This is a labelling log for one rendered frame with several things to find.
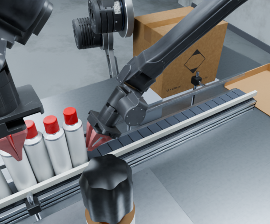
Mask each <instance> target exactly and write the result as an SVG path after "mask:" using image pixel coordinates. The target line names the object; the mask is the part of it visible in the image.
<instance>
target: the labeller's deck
mask: <svg viewBox="0 0 270 224"><path fill-rule="evenodd" d="M132 182H133V201H134V204H135V224H194V223H193V221H192V220H191V219H190V218H189V216H188V215H187V214H186V213H185V212H184V210H183V209H182V208H181V206H180V205H179V204H178V203H177V201H176V200H175V199H174V198H173V196H172V195H171V194H170V193H169V192H168V190H167V189H166V188H165V187H164V185H163V184H162V183H161V181H160V180H159V179H158V178H157V176H156V175H155V174H154V173H153V172H152V170H151V169H150V168H149V167H147V168H145V169H143V170H141V171H139V172H137V173H135V174H133V175H132ZM85 209H86V208H85V206H84V204H83V199H81V200H79V201H77V202H75V203H73V204H71V205H69V206H67V207H65V208H63V209H61V210H59V211H57V212H55V213H53V214H50V215H48V216H47V217H45V218H43V219H40V220H38V221H36V222H34V223H32V224H87V221H86V217H85Z"/></svg>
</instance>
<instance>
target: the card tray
mask: <svg viewBox="0 0 270 224"><path fill-rule="evenodd" d="M224 87H225V88H226V89H228V90H231V89H234V88H237V89H240V90H241V91H243V92H245V93H246V94H247V93H250V92H252V91H254V90H256V91H257V95H256V96H254V97H253V98H254V99H255V100H256V101H257V102H256V105H255V107H256V108H257V109H259V110H260V111H262V112H263V113H265V114H267V115H268V116H270V63H268V64H265V65H263V66H260V67H258V68H255V69H252V70H250V71H247V72H245V75H244V76H242V77H239V78H237V79H234V80H232V81H229V82H226V83H225V84H224Z"/></svg>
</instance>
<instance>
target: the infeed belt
mask: <svg viewBox="0 0 270 224"><path fill-rule="evenodd" d="M245 94H246V93H245V92H243V91H241V90H240V89H236V90H234V91H232V92H229V93H227V94H224V95H222V96H219V97H217V98H214V99H212V100H210V101H207V102H205V103H202V104H200V105H197V106H195V107H192V108H190V109H188V110H185V111H183V112H180V113H178V114H175V115H173V116H170V117H168V118H166V119H163V120H161V121H158V122H156V123H154V124H151V125H148V126H146V127H144V128H141V129H139V130H137V131H134V132H131V133H129V134H128V135H124V136H122V137H120V138H118V139H115V140H112V141H110V142H108V143H105V144H103V145H100V146H98V147H97V148H95V149H94V150H92V151H87V155H88V161H90V160H91V159H92V158H93V157H97V156H103V155H106V154H108V153H110V152H112V151H115V150H117V149H119V148H122V147H124V146H127V145H129V144H131V143H134V142H136V141H138V140H140V139H143V138H145V137H147V136H150V135H152V134H154V133H157V132H159V131H162V130H164V129H166V128H168V127H171V126H173V125H175V124H178V123H180V122H182V121H185V120H187V119H189V118H192V117H194V116H196V115H198V114H201V113H203V112H206V111H208V110H210V109H213V108H215V107H217V106H220V105H222V104H224V103H226V102H229V101H231V100H233V99H236V98H238V97H240V96H243V95H245ZM252 100H254V98H253V97H251V98H249V99H247V100H245V101H243V102H240V103H238V104H236V105H234V106H231V107H229V108H227V109H224V110H222V111H220V112H218V113H216V114H213V115H211V116H209V117H207V118H204V119H202V120H200V121H197V122H195V123H193V124H191V125H188V126H186V127H184V128H182V129H180V130H177V131H175V132H173V133H171V134H168V135H166V136H164V137H161V138H159V139H157V140H154V141H152V142H150V143H148V144H146V145H144V146H141V147H139V148H137V149H134V150H132V151H130V152H128V153H125V154H123V155H121V156H118V157H117V158H119V159H123V158H125V157H127V156H130V155H132V154H134V153H136V152H139V151H141V150H143V149H145V148H148V147H150V146H152V145H154V144H156V143H158V142H160V141H163V140H165V139H167V138H169V137H172V136H174V135H176V134H178V133H181V132H183V131H185V130H187V129H190V128H192V127H194V126H196V125H198V124H201V123H203V122H205V121H207V120H210V119H212V118H214V117H216V116H218V115H221V114H223V113H225V112H227V111H229V110H231V109H234V108H236V107H238V106H240V105H243V104H245V103H247V102H249V101H252ZM81 174H82V173H80V174H78V175H76V176H74V177H71V178H69V179H67V180H64V181H62V182H60V183H58V184H55V185H53V186H51V187H49V188H47V189H44V190H42V191H40V192H37V193H35V194H33V197H39V196H41V195H43V194H45V193H47V192H50V191H52V190H54V189H56V188H59V187H61V186H63V185H65V184H68V183H70V182H72V181H74V180H76V179H78V178H80V177H81ZM8 185H9V187H10V189H11V190H12V194H15V193H17V192H18V190H17V188H16V186H15V184H14V182H10V183H8ZM25 201H27V198H24V199H22V200H19V201H17V202H15V203H13V204H11V205H8V206H6V207H4V208H1V209H0V214H1V213H3V212H5V211H7V210H9V209H12V208H14V207H16V206H18V205H21V204H23V203H25Z"/></svg>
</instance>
